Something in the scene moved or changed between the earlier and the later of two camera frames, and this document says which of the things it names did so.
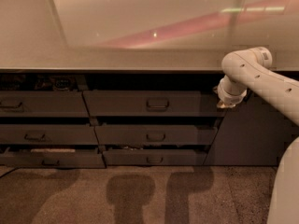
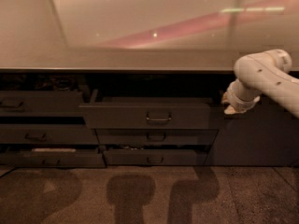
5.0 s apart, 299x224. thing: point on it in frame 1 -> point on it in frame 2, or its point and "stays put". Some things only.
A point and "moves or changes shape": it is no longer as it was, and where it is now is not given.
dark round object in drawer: (63, 83) stays put
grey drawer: (42, 104) stays put
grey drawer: (154, 157) stays put
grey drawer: (152, 104) moves or changes shape
